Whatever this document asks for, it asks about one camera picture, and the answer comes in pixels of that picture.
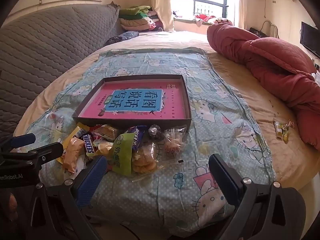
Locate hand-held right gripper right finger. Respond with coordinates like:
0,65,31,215
208,154,307,240

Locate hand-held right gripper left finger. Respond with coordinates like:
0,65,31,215
27,154,108,240

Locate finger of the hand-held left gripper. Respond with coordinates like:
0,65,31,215
17,142,64,162
0,133,36,153

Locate orange snack packet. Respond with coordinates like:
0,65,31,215
62,136,86,173

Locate brown chocolate bar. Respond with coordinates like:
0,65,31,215
82,133,97,155

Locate green packet with yellow pastry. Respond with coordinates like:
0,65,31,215
91,132,136,177

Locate yellow snack packet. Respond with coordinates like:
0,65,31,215
56,122,90,164

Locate clear packet with brown cake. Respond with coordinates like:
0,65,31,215
94,124,121,142

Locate clear packet of round cookies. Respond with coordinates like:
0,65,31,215
129,141,166,182

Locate clear packet with reddish snack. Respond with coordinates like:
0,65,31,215
163,126,188,157

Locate blue cookie packet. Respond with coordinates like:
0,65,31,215
124,125,148,147

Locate green yellow candy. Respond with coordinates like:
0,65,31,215
281,120,295,143

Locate small dark cake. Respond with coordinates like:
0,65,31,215
148,124,163,140

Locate shallow cardboard box pink bottom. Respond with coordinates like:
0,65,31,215
72,74,192,133

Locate person's left hand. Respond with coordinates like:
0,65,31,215
7,192,19,222

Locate cartoon cat printed blanket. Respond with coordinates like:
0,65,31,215
25,47,277,238

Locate clear yellow wrapped candy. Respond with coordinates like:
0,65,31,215
273,120,283,138

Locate grey quilted headboard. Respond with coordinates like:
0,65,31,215
0,4,121,140

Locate beige bed sheet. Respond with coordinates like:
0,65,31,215
12,30,320,195

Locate red quilt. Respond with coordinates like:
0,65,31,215
207,23,320,153

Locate dark blue patterned cloth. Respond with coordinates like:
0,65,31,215
106,31,139,45

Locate red and pink clothes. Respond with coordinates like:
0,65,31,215
195,12,233,27

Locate black television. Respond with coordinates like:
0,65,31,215
300,21,320,56

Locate pile of folded clothes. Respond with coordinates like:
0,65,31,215
119,5,164,33

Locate cream curtain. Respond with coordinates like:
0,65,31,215
150,0,175,32

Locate white cable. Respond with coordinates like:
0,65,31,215
261,19,280,38

